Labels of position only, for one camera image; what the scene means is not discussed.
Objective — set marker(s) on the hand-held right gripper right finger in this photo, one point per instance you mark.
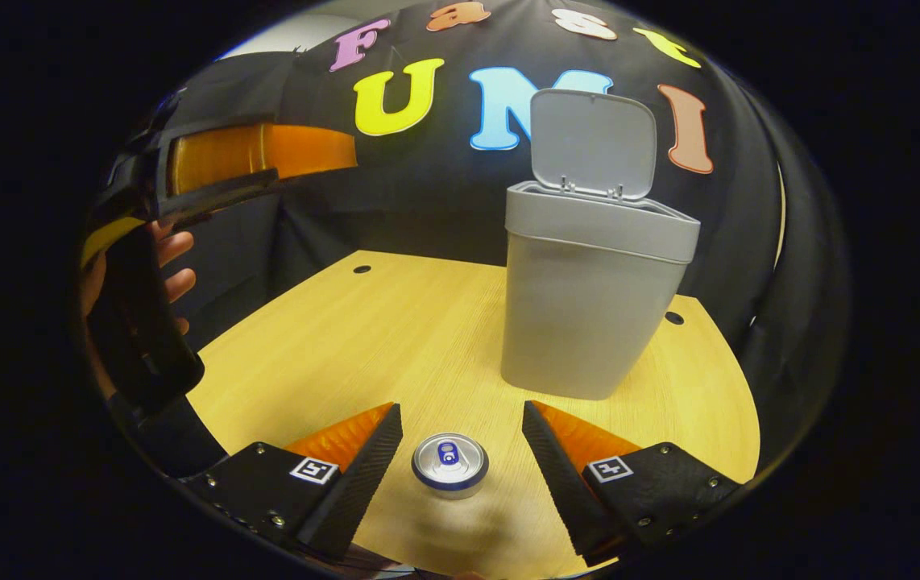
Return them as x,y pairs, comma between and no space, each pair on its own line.
561,487

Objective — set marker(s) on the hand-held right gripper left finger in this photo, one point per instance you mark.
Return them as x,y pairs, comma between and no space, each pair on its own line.
359,487

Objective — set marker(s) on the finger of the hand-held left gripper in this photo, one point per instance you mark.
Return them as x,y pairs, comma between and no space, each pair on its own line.
218,193

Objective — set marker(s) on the silver blue pop can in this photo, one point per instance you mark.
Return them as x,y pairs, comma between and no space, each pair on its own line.
449,463

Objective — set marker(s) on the white desktop garbage bin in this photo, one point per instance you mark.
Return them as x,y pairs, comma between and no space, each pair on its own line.
581,322

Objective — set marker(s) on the wooden desktop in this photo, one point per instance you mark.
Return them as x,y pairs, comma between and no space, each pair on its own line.
363,338

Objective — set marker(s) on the black backdrop cloth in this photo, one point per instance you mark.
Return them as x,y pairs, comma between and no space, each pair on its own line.
428,201

